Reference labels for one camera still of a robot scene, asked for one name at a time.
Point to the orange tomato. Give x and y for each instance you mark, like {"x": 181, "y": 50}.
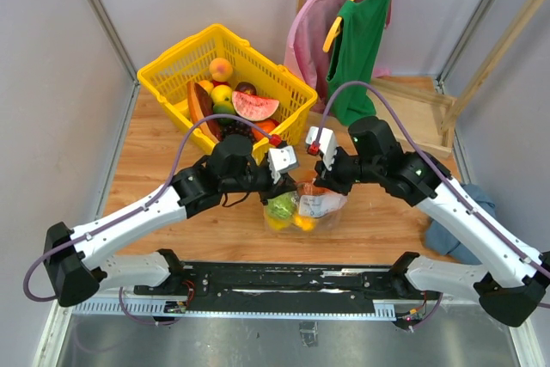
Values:
{"x": 309, "y": 189}

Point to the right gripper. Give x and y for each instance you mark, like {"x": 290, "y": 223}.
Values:
{"x": 331, "y": 178}

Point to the wooden clothes rack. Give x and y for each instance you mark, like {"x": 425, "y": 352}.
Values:
{"x": 432, "y": 116}

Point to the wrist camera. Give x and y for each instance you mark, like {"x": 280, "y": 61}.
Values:
{"x": 323, "y": 143}
{"x": 281, "y": 161}

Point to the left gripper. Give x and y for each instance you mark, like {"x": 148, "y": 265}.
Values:
{"x": 284, "y": 185}

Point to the dark grape bunch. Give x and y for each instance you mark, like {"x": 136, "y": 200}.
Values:
{"x": 238, "y": 128}

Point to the orange fruit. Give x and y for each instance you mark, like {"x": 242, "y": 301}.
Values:
{"x": 207, "y": 85}

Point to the dark plum in basket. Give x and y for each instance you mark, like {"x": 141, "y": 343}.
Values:
{"x": 246, "y": 88}

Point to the green shirt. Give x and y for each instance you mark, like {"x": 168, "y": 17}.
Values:
{"x": 354, "y": 55}

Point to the pink shirt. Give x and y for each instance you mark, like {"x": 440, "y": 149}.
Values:
{"x": 309, "y": 45}

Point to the clear zip top bag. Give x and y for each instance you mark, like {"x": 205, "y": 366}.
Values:
{"x": 327, "y": 208}

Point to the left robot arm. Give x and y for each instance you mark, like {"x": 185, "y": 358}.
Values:
{"x": 84, "y": 260}

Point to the peach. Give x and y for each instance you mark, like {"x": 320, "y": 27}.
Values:
{"x": 221, "y": 70}

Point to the green custard apple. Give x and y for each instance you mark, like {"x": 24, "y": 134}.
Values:
{"x": 282, "y": 207}

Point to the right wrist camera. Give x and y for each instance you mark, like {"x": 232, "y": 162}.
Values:
{"x": 323, "y": 143}

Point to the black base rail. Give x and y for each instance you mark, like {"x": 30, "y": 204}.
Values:
{"x": 285, "y": 290}

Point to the watermelon slice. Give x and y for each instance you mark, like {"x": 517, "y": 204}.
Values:
{"x": 252, "y": 107}

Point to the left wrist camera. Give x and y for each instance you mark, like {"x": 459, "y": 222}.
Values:
{"x": 281, "y": 161}

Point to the yellow bell pepper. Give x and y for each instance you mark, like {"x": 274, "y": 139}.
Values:
{"x": 305, "y": 224}
{"x": 277, "y": 224}

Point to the papaya slice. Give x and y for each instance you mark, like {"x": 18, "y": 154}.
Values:
{"x": 200, "y": 106}

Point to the blue cloth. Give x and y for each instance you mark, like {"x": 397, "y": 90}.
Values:
{"x": 440, "y": 240}

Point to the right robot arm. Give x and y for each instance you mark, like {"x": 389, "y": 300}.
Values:
{"x": 510, "y": 279}

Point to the orange persimmon in basket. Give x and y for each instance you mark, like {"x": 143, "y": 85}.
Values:
{"x": 267, "y": 125}

